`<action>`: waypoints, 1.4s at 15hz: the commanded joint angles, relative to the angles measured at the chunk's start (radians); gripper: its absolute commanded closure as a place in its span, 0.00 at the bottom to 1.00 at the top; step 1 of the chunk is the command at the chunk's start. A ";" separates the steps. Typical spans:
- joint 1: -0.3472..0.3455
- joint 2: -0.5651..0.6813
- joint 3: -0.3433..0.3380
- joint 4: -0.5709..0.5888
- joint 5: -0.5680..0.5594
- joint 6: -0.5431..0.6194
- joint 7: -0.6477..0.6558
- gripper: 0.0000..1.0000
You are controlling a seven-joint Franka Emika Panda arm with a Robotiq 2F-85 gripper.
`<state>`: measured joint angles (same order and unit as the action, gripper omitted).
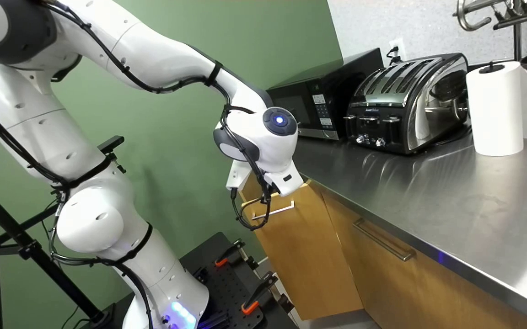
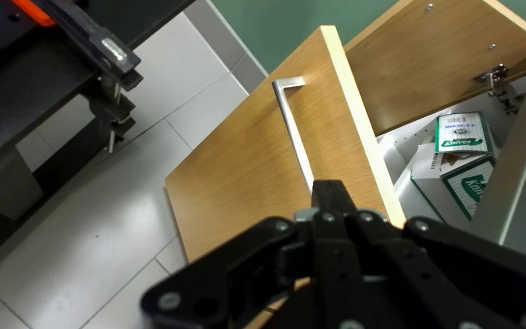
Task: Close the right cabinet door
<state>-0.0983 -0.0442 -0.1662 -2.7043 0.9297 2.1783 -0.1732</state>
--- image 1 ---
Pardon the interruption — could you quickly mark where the dark cabinet door handle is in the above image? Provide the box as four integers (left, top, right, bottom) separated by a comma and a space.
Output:
351, 218, 416, 264

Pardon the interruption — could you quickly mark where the metal hanging rack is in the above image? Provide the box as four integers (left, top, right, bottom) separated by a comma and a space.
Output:
451, 0, 527, 63

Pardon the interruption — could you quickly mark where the metal door handle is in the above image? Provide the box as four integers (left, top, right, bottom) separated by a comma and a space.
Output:
250, 200, 297, 224

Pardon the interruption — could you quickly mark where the black paper towel holder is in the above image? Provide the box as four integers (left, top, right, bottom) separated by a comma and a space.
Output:
477, 59, 506, 76

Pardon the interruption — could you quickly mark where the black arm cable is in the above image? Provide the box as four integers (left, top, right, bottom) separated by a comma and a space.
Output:
0, 0, 276, 233

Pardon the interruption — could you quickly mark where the white paper towel roll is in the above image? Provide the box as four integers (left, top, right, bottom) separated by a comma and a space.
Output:
464, 61, 527, 158

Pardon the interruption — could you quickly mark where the wooden closed cabinet door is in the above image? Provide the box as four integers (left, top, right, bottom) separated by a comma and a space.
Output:
310, 182, 527, 329

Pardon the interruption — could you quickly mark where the silver four-slot toaster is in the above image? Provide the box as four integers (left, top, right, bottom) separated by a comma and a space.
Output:
341, 52, 471, 156

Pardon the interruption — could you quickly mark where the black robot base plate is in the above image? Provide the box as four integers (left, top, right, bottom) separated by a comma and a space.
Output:
175, 231, 299, 329

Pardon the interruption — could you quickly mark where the black camera on tripod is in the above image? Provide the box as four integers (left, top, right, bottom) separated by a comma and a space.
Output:
96, 134, 127, 162

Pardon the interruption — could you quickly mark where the black microwave oven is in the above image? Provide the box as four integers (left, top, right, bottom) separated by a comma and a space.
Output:
265, 46, 385, 143

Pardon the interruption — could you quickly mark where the black orange clamp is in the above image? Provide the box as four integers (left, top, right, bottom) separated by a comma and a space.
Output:
239, 271, 279, 319
211, 238, 246, 271

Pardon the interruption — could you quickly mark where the black tripod stand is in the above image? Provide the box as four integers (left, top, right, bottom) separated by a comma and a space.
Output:
0, 172, 113, 329

